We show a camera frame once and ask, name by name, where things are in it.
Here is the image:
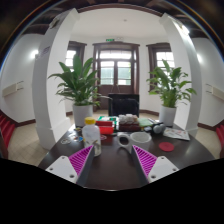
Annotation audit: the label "slender plant in white pot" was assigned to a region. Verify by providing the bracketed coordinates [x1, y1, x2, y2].
[145, 59, 198, 128]

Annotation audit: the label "brown tray of white bottles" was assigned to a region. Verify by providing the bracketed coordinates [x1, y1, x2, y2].
[118, 113, 142, 132]

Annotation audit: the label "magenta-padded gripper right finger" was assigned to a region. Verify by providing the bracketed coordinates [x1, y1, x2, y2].
[129, 144, 180, 186]

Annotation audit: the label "grey round gadget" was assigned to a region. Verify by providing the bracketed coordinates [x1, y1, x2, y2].
[151, 122, 167, 135]

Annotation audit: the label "white speckled mug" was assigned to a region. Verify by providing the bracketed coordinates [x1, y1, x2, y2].
[116, 131, 153, 155]

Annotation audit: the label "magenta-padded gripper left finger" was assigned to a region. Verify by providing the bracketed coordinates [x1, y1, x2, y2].
[44, 144, 96, 187]

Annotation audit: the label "white wall heater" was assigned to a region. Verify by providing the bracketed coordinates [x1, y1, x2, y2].
[2, 80, 25, 98]
[205, 83, 224, 101]

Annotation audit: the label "printed paper leaflet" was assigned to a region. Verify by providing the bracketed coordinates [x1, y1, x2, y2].
[163, 127, 191, 142]

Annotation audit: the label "large plant in white pot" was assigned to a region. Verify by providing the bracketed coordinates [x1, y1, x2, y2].
[48, 54, 111, 128]

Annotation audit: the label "green cloth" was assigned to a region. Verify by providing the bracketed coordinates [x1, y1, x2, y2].
[137, 117, 154, 128]

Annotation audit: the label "red carpeted stairs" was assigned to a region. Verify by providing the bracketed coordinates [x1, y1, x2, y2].
[0, 111, 17, 158]
[214, 123, 224, 151]

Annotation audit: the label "clear yellow-capped drink bottle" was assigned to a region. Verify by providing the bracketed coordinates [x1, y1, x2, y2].
[81, 116, 102, 158]

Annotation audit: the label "dark wooden glazed double door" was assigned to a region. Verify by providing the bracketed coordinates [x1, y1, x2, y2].
[92, 41, 141, 111]

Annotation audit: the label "dark-framed window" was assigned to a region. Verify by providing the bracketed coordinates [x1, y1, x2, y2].
[65, 40, 88, 78]
[145, 42, 176, 91]

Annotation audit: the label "red plastic box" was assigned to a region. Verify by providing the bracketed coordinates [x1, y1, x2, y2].
[95, 119, 116, 136]

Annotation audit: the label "flat round red coaster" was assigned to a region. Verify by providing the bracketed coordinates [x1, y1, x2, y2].
[158, 141, 176, 153]

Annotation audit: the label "green box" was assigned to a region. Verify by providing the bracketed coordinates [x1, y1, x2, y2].
[97, 115, 118, 123]

